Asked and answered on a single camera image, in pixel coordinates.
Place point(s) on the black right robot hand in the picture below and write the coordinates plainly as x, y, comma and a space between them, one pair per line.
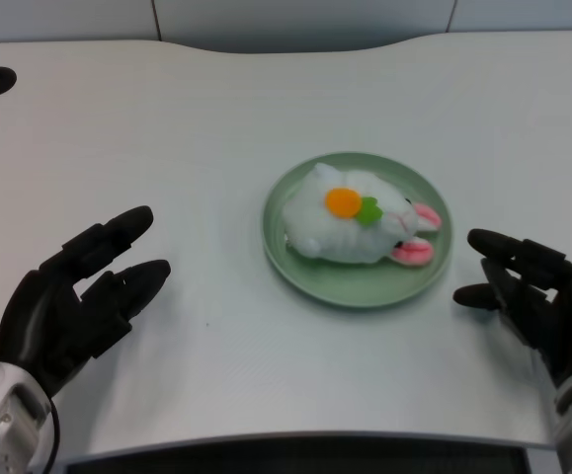
567, 316

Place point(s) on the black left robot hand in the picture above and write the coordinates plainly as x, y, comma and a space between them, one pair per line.
43, 321

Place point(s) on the white rabbit plush doll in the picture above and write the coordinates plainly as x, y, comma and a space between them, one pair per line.
340, 232

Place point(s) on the green round plate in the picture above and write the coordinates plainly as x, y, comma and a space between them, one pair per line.
359, 289

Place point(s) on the dark robot torso edge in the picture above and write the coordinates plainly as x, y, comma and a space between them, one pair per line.
295, 456

